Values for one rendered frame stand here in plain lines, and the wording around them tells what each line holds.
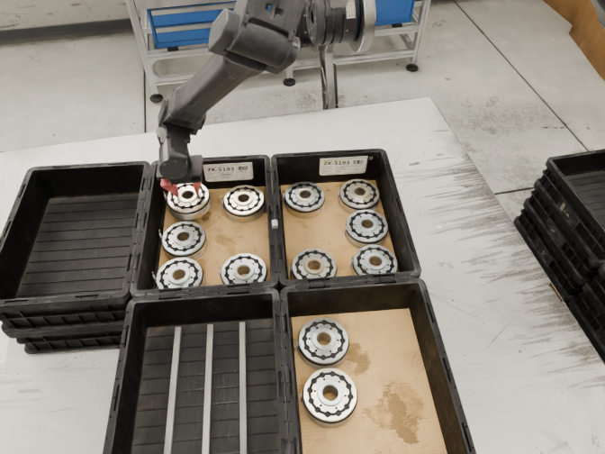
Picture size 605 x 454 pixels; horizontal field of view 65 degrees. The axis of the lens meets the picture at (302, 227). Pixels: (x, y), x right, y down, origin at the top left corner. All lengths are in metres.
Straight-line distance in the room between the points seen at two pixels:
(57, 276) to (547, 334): 1.17
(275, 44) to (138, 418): 0.71
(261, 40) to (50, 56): 3.18
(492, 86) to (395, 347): 2.54
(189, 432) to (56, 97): 2.67
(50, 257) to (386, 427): 0.85
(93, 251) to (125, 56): 2.49
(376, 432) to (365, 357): 0.15
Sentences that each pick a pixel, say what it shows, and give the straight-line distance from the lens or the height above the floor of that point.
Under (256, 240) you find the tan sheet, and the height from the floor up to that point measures 0.83.
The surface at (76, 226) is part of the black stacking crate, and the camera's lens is 1.31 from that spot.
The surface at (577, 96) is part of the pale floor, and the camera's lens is 3.50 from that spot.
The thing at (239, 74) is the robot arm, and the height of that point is 1.35.
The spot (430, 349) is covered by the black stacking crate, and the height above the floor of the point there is 0.89.
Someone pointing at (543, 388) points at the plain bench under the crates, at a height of 0.70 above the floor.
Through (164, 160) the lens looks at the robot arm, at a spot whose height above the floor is 1.10.
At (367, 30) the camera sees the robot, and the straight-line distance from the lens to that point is 1.32.
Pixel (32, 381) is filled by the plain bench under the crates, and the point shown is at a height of 0.70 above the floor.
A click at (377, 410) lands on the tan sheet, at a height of 0.83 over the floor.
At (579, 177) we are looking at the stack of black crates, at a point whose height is 0.49.
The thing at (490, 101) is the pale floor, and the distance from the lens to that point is 3.22.
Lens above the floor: 1.75
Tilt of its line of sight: 51 degrees down
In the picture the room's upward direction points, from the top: 1 degrees clockwise
